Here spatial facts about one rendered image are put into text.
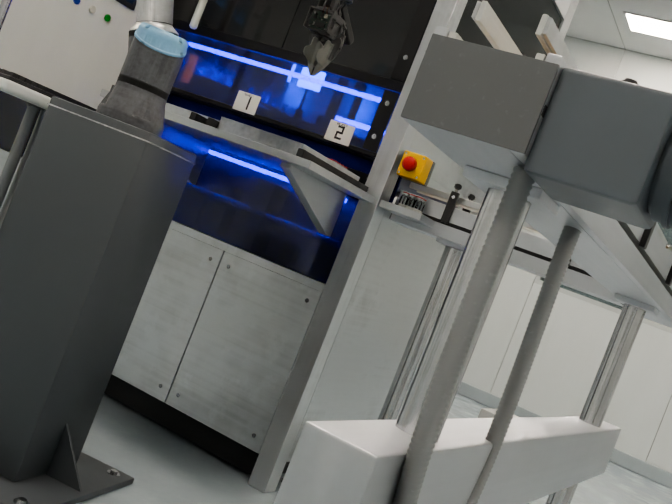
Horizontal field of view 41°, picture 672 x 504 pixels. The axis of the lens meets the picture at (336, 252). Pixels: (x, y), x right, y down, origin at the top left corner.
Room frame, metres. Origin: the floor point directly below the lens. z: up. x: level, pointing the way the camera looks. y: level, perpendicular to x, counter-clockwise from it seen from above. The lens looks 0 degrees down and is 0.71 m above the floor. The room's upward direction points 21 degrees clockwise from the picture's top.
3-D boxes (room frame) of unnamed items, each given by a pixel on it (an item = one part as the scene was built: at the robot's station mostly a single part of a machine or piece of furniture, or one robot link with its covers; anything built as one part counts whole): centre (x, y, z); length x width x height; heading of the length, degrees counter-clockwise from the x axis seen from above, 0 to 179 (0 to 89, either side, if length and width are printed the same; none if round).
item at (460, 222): (2.48, -0.44, 0.92); 0.69 x 0.15 x 0.16; 63
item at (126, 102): (1.99, 0.53, 0.84); 0.15 x 0.15 x 0.10
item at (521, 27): (2.93, -0.27, 1.51); 0.85 x 0.01 x 0.59; 153
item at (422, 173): (2.49, -0.12, 1.00); 0.08 x 0.07 x 0.07; 153
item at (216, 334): (3.39, 0.64, 0.44); 2.06 x 1.00 x 0.88; 63
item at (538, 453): (1.52, -0.42, 0.49); 1.60 x 0.08 x 0.12; 153
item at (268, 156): (2.51, 0.34, 0.87); 0.70 x 0.48 x 0.02; 63
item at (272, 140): (2.39, 0.21, 0.90); 0.34 x 0.26 x 0.04; 153
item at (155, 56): (1.99, 0.53, 0.96); 0.13 x 0.12 x 0.14; 15
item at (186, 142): (2.61, 0.57, 0.80); 0.34 x 0.03 x 0.13; 153
